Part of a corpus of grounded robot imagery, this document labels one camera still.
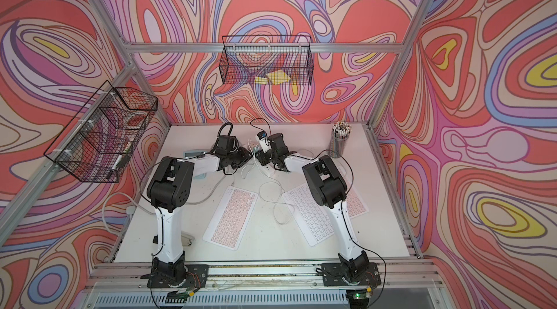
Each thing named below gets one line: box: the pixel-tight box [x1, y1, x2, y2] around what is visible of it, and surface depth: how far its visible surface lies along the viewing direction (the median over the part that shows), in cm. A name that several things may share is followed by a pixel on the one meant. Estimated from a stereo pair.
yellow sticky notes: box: [253, 69, 291, 86], surface depth 92 cm
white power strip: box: [259, 162, 276, 178], surface depth 101 cm
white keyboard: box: [282, 183, 336, 247], surface depth 88 cm
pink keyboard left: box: [202, 185, 259, 251], surface depth 88 cm
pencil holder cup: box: [329, 121, 353, 159], surface depth 97 cm
